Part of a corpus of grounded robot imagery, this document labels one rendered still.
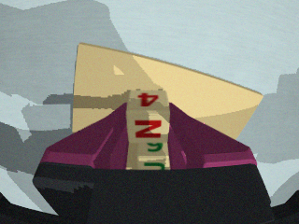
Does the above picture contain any tan letter block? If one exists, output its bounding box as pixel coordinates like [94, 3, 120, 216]
[137, 143, 170, 170]
[126, 91, 170, 143]

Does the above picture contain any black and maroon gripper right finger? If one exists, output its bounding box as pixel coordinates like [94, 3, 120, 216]
[167, 103, 257, 169]

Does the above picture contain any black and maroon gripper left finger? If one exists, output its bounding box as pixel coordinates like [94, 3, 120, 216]
[40, 103, 129, 169]

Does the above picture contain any tan flat mat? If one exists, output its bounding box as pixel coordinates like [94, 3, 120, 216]
[73, 42, 263, 139]

